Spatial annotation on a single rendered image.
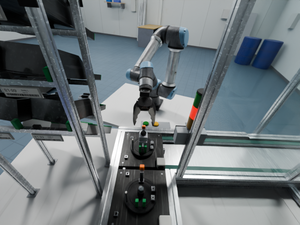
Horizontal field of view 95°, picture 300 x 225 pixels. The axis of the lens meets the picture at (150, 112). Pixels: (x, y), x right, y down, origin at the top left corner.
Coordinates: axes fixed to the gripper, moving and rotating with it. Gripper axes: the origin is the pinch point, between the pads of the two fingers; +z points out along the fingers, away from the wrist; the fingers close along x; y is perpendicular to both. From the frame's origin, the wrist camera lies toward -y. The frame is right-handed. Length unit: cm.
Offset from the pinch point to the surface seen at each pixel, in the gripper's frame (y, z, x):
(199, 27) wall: 473, -602, -263
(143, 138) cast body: 5.8, 6.5, -0.5
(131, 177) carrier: 5.6, 25.2, 4.6
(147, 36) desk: 455, -503, -3
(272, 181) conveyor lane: 8, 26, -68
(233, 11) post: -45, -16, -18
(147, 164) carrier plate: 9.8, 19.5, -2.8
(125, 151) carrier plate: 14.5, 13.2, 9.3
